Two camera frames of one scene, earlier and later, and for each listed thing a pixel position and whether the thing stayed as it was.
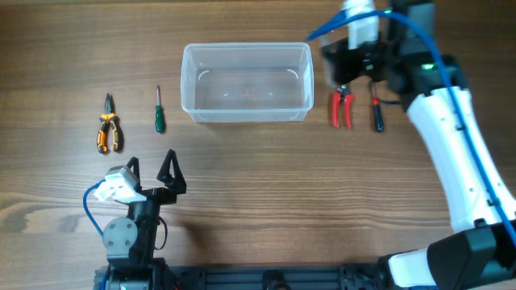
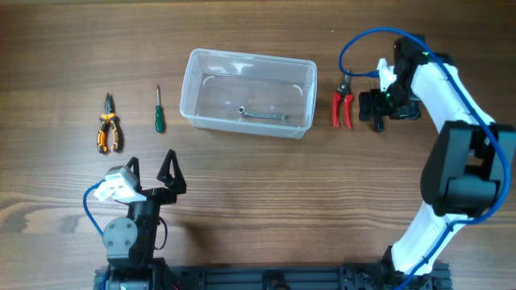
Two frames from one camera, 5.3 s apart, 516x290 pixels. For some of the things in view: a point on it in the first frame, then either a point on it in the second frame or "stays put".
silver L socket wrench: (324, 42) -> (285, 117)
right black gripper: (339, 59) -> (410, 111)
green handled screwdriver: (159, 113) stays put
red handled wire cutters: (343, 93) stays put
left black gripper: (176, 185) stays put
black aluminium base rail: (307, 276) stays put
